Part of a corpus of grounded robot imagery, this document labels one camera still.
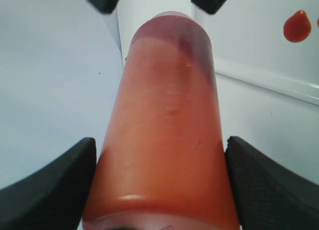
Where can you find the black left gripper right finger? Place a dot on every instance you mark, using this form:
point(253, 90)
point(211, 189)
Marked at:
point(267, 195)

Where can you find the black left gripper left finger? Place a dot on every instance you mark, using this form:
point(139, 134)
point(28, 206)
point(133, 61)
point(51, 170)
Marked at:
point(54, 197)

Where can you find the red sauce squeeze bottle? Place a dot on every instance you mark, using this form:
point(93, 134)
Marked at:
point(162, 165)

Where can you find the red sauce drops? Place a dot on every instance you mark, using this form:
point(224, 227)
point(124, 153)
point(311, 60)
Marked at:
point(298, 27)

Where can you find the white rectangular plastic tray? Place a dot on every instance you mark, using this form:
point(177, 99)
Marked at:
point(247, 39)

